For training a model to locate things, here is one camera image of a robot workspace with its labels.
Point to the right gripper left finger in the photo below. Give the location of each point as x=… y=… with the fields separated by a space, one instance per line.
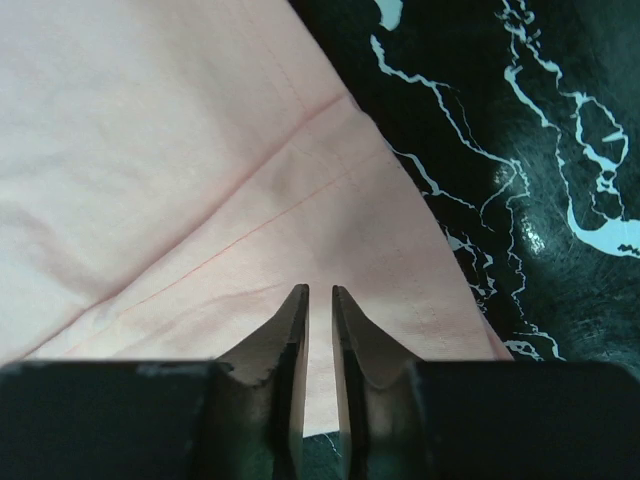
x=238 y=416

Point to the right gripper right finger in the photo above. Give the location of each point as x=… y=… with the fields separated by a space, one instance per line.
x=404 y=417

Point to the salmon pink t-shirt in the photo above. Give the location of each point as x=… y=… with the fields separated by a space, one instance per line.
x=171 y=169

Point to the black marbled table mat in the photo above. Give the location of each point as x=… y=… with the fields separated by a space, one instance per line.
x=518 y=122

